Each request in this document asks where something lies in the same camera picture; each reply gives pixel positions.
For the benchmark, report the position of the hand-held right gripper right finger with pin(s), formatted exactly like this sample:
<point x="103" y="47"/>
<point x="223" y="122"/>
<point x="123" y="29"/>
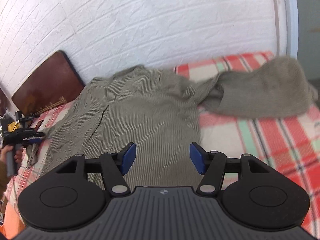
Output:
<point x="197" y="158"/>

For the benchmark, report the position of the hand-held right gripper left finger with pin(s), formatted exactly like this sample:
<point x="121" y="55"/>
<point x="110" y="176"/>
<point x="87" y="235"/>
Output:
<point x="128" y="158"/>

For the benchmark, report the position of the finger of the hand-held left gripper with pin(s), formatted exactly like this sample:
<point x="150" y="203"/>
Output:
<point x="35" y="139"/>

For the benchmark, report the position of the green checked shirt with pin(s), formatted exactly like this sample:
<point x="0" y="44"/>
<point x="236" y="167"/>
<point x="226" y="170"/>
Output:
<point x="150" y="105"/>

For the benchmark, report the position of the person's left forearm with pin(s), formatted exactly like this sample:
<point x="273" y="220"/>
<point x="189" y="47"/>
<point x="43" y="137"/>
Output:
<point x="3" y="177"/>

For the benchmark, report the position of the person's left hand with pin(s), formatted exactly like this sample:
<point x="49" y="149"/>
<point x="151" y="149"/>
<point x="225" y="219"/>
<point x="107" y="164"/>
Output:
<point x="18" y="156"/>

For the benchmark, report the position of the black smartphone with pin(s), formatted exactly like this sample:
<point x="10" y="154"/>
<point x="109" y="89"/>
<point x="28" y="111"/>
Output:
<point x="38" y="125"/>

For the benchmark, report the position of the small black tripod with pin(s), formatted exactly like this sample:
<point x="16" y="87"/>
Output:
<point x="23" y="118"/>

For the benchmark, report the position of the brown folding table board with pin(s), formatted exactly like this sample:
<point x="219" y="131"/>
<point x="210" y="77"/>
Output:
<point x="50" y="85"/>

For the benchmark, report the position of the red plaid blanket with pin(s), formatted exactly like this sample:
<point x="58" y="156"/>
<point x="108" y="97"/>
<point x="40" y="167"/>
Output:
<point x="275" y="140"/>

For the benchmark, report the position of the orange cloth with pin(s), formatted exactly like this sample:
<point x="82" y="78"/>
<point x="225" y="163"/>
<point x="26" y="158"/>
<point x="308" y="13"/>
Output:
<point x="10" y="220"/>

